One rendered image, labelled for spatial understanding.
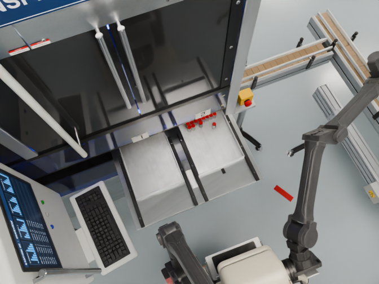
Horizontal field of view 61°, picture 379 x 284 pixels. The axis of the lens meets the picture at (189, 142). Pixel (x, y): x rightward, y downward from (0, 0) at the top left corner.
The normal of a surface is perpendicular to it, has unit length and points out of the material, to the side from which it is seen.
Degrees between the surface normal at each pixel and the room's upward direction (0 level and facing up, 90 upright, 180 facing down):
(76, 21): 90
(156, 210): 0
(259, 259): 42
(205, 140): 0
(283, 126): 0
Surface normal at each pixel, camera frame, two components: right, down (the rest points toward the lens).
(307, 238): 0.53, 0.10
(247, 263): -0.25, -0.86
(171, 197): -0.02, -0.37
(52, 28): 0.37, 0.86
